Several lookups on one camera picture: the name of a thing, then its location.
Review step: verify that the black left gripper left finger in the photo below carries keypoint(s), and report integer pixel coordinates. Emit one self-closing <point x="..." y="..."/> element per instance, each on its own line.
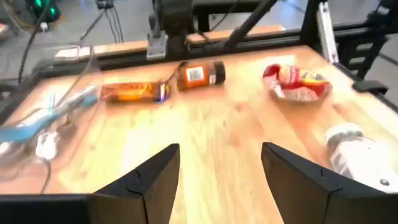
<point x="146" y="199"/>

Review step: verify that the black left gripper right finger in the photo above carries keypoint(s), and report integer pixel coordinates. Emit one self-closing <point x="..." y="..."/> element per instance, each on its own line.
<point x="304" y="196"/>

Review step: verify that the iridescent rainbow spoon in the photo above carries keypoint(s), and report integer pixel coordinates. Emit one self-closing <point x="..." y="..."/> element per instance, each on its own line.
<point x="163" y="93"/>

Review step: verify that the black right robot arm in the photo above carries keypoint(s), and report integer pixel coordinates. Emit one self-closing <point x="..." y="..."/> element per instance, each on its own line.
<point x="174" y="18"/>

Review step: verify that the white-label spice jar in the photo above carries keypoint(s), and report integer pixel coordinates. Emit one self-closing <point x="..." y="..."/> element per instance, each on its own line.
<point x="357" y="155"/>

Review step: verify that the orange candy bar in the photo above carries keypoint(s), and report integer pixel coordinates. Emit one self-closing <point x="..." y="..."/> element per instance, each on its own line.
<point x="130" y="91"/>

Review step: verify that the red ramen packet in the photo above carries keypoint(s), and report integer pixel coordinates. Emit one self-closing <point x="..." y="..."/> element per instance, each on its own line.
<point x="295" y="84"/>

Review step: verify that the orange-brown spice bottle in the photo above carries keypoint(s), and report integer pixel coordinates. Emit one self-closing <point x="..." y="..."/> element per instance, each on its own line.
<point x="202" y="74"/>

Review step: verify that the wide clear plastic bin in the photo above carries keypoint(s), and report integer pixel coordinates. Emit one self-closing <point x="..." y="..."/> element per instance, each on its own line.
<point x="18" y="102"/>

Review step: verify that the green-lit computer tower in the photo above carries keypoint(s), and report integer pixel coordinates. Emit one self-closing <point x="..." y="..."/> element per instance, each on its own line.
<point x="43" y="7"/>

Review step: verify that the black frame foot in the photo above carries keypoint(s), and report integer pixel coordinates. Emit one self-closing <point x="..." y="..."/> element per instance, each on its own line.
<point x="370" y="87"/>

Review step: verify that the silver aluminium bracket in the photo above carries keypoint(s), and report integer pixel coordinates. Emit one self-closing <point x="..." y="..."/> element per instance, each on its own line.
<point x="328" y="34"/>

